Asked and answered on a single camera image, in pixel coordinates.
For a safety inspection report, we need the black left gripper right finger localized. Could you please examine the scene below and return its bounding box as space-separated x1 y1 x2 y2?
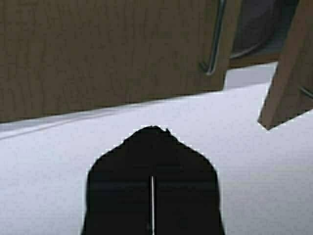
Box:
153 128 225 235

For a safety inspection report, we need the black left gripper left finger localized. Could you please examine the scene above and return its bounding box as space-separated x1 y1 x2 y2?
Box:
81 126 155 235

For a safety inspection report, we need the grey two-handled cooking pot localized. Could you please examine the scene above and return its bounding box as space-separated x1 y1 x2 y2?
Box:
230 0 299 59

